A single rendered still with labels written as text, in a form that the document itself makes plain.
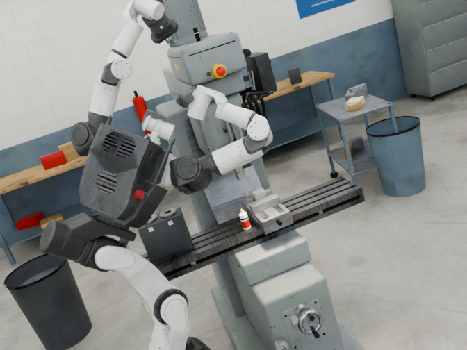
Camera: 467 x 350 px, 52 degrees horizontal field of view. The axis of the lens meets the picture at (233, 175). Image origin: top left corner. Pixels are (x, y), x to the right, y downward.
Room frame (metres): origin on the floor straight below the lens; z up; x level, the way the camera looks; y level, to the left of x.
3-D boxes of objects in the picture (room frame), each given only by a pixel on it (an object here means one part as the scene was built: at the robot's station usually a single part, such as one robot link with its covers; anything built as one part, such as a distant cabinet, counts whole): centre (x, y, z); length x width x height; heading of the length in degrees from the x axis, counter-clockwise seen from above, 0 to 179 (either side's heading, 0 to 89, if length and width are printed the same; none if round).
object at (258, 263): (2.25, -0.03, 0.82); 0.50 x 0.35 x 0.12; 10
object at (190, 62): (2.26, -0.03, 1.81); 0.47 x 0.26 x 0.16; 10
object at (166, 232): (2.20, 0.41, 1.06); 0.22 x 0.12 x 0.20; 93
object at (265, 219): (2.23, -0.10, 1.01); 0.35 x 0.15 x 0.11; 11
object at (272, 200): (2.20, -0.11, 1.05); 0.15 x 0.06 x 0.04; 101
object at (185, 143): (2.85, 0.07, 0.78); 0.50 x 0.47 x 1.56; 10
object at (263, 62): (2.60, -0.31, 1.62); 0.20 x 0.09 x 0.21; 10
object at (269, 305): (2.22, -0.04, 0.46); 0.81 x 0.32 x 0.60; 10
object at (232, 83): (2.29, -0.03, 1.68); 0.34 x 0.24 x 0.10; 10
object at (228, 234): (2.24, 0.02, 0.92); 1.24 x 0.23 x 0.08; 100
